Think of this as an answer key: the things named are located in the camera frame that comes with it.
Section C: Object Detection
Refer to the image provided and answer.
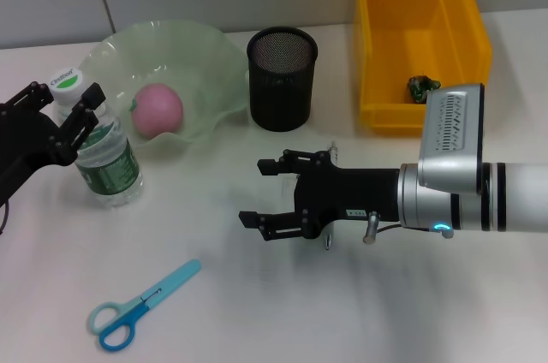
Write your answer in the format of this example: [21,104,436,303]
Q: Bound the green plastic wrapper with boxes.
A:
[405,74,442,104]

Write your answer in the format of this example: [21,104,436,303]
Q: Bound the pink peach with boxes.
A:
[129,83,185,138]

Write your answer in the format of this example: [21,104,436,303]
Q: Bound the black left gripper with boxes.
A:
[0,82,109,205]

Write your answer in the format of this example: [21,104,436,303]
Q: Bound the yellow plastic storage bin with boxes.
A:
[353,0,493,137]

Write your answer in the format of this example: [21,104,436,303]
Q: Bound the black mesh pen holder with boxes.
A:
[246,27,320,133]

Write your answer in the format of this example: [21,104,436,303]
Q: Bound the pale green glass fruit plate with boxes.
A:
[79,19,250,154]

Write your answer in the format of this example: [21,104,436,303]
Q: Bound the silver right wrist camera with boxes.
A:
[417,83,486,197]

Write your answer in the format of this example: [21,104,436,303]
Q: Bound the blue scissors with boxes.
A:
[86,258,202,352]

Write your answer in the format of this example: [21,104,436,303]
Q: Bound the grey right gripper cable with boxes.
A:
[361,210,455,246]

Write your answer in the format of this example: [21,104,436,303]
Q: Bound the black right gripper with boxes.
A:
[237,148,402,243]

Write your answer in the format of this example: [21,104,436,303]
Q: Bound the silver ballpoint pen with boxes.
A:
[321,141,340,252]

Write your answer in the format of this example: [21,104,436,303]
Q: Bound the green label water bottle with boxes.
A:
[49,66,145,209]

